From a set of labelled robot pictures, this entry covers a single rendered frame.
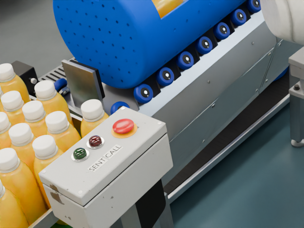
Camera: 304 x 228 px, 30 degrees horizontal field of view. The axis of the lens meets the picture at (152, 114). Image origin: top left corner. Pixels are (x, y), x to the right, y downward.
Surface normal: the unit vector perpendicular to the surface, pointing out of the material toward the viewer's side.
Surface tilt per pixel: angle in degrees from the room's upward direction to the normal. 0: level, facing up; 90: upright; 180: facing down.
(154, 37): 87
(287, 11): 77
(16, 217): 90
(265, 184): 0
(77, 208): 90
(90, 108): 0
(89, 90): 90
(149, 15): 67
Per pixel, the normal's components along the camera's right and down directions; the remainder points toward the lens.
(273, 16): -0.94, 0.32
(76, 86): -0.64, 0.54
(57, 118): -0.16, -0.79
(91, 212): 0.75, 0.30
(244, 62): 0.65, 0.02
